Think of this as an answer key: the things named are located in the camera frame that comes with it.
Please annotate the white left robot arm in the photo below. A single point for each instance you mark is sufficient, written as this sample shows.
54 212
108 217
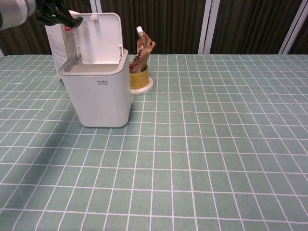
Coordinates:
13 10

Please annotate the orange spouted drink pouch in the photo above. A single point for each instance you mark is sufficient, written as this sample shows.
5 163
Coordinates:
142 51

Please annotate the yellow round cup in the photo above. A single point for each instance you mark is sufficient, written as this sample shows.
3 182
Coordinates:
139 79

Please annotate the white printed carton box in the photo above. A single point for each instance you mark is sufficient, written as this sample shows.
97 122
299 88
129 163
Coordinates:
59 45

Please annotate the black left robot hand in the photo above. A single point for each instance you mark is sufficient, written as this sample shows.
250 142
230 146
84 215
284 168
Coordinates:
54 15

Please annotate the cream round coaster tray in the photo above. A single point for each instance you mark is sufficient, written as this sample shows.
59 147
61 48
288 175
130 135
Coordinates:
146 87

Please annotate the dark folding screen panels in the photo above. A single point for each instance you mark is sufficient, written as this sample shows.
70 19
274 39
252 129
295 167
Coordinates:
173 24

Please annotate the green checkered tablecloth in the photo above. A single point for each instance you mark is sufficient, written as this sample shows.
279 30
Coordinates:
183 149

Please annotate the white desktop trash bin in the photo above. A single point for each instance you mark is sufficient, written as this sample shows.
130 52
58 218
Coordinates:
96 86

